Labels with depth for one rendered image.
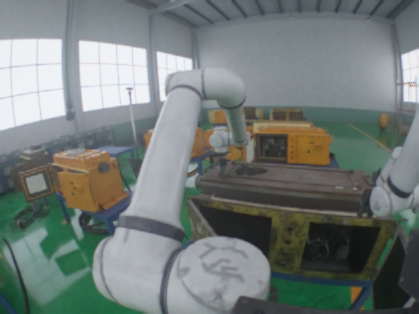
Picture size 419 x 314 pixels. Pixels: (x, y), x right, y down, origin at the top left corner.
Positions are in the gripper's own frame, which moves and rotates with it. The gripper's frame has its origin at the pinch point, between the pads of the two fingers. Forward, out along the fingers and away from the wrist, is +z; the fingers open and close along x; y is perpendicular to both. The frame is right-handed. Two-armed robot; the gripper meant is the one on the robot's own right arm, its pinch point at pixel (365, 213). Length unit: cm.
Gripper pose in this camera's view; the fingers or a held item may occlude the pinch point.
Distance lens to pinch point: 95.5
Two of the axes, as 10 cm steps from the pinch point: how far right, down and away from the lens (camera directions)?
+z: 0.8, 7.5, 6.5
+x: 9.6, 1.2, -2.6
